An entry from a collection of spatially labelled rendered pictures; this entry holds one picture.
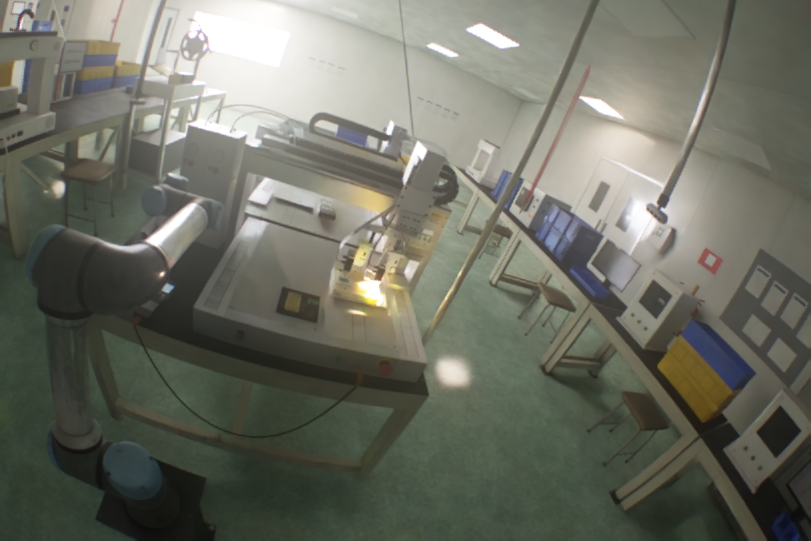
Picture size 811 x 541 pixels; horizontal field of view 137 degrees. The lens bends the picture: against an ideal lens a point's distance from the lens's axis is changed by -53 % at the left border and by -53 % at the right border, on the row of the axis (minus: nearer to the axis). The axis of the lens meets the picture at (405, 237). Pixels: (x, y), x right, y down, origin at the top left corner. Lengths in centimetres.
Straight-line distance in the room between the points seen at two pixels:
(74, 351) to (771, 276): 457
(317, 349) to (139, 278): 60
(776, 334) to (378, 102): 825
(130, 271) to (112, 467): 40
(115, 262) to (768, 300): 441
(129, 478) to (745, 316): 444
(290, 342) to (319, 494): 88
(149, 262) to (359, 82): 772
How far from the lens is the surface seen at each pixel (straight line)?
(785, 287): 417
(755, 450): 255
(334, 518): 164
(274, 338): 99
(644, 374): 256
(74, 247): 60
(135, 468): 78
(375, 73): 814
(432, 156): 109
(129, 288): 57
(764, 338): 414
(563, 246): 358
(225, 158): 129
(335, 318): 108
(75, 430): 78
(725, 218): 456
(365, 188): 119
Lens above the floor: 153
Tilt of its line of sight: 21 degrees down
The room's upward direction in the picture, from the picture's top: 24 degrees clockwise
